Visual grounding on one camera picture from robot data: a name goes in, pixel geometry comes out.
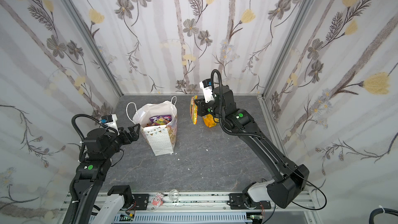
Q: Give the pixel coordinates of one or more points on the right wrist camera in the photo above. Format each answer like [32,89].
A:
[206,86]

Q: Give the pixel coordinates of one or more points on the white cartoon paper bag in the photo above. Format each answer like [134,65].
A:
[162,139]

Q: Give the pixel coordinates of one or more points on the orange white snack pack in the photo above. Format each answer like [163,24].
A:
[194,110]

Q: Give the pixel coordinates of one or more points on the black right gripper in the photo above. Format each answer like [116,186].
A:
[202,106]

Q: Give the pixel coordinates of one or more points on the pink toy figure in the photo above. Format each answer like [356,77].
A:
[157,201]

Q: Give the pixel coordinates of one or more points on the orange chips pack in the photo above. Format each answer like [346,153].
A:
[158,123]

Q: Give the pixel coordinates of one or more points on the white vented cable duct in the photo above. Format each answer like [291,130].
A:
[183,218]

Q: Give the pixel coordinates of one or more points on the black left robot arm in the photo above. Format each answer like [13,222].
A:
[98,147]

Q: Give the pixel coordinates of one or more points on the purple snack pack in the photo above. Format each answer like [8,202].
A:
[161,118]

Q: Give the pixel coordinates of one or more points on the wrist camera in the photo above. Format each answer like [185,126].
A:
[110,121]
[206,86]

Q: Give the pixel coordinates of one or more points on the clear plastic ball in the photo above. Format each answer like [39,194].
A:
[174,195]

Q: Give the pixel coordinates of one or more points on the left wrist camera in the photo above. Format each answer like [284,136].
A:
[110,121]

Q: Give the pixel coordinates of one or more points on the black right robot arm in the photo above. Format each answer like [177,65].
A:
[288,178]

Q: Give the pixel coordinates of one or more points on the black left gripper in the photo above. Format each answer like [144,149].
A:
[134,136]

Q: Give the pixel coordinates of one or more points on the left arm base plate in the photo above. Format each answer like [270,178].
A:
[136,202]

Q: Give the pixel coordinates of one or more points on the yellow mango snack bag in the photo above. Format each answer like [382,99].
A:
[209,121]

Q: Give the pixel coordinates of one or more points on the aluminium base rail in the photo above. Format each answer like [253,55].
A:
[216,201]

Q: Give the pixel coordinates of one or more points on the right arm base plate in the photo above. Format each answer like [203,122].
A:
[241,201]

